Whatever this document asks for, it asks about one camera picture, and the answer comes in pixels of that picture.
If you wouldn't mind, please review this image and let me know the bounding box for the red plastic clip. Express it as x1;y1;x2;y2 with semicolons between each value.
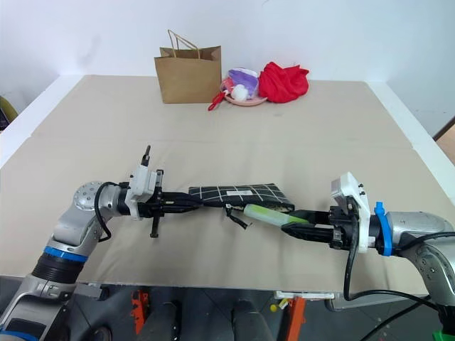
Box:
207;90;229;112

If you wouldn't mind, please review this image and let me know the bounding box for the brown cardboard box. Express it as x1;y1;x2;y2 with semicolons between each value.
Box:
432;116;455;158

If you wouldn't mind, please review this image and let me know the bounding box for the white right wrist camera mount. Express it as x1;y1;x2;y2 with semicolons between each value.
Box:
330;171;375;255

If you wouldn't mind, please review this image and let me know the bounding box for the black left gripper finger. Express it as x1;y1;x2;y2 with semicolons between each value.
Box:
163;191;208;207
163;202;202;215

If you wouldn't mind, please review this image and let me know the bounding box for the purple white plush toy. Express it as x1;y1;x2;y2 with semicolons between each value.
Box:
226;67;259;101

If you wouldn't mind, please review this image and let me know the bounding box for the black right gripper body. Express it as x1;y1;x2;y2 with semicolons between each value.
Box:
328;197;358;250

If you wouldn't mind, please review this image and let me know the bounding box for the beige table cover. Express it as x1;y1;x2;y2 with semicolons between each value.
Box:
0;74;455;296

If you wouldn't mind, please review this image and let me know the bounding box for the white bracket under table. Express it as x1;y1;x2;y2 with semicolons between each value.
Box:
274;290;336;301

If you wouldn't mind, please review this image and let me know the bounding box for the red cloth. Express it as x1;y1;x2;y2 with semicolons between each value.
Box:
257;61;311;104

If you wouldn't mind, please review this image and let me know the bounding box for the green highlighter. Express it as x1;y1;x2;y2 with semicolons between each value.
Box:
242;203;311;229

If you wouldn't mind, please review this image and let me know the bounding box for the grey box under table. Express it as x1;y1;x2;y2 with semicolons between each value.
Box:
75;283;103;300

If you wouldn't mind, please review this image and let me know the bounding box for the black white grid pouch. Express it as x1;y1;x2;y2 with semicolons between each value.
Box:
187;182;296;230

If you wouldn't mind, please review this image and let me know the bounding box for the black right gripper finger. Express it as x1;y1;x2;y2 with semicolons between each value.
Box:
291;210;333;225
280;222;334;244

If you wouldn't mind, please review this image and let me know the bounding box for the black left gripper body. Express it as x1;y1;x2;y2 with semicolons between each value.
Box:
136;144;168;239

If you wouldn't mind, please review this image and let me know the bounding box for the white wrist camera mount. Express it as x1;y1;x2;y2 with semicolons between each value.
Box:
128;165;165;218
330;171;375;255

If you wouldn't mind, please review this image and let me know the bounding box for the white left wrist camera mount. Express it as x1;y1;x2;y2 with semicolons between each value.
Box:
128;165;165;218

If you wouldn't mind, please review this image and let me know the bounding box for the brown paper bag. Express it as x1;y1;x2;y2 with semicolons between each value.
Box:
153;29;223;105

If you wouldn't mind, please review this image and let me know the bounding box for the pink plate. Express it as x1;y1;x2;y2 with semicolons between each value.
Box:
223;92;268;108

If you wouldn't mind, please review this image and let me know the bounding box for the orange clamp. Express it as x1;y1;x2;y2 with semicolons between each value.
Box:
285;296;307;341
129;289;149;335

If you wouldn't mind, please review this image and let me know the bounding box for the yellow green chair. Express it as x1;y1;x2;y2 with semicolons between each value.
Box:
0;94;19;131

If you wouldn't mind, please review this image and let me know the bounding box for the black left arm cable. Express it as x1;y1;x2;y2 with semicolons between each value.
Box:
93;181;122;243

